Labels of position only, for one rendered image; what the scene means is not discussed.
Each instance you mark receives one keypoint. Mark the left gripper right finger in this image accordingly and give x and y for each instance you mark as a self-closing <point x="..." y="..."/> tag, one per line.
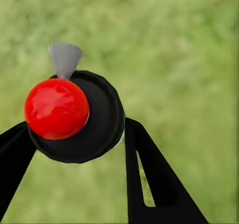
<point x="173" y="203"/>

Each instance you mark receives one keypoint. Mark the pesticide atomizer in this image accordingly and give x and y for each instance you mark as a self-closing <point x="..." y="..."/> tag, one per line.
<point x="76" y="115"/>

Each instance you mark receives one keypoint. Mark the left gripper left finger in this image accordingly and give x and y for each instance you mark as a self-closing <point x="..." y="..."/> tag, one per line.
<point x="16" y="152"/>

